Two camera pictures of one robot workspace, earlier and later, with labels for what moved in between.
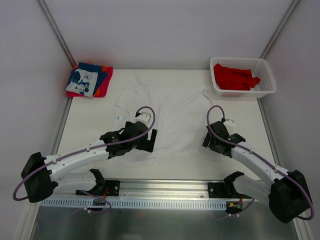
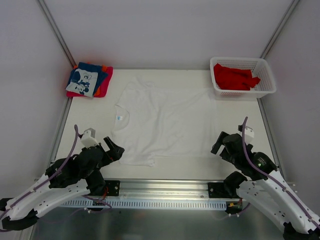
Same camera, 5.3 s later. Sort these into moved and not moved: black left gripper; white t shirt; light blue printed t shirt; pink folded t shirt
Moved: black left gripper
Not moved: white t shirt; pink folded t shirt; light blue printed t shirt
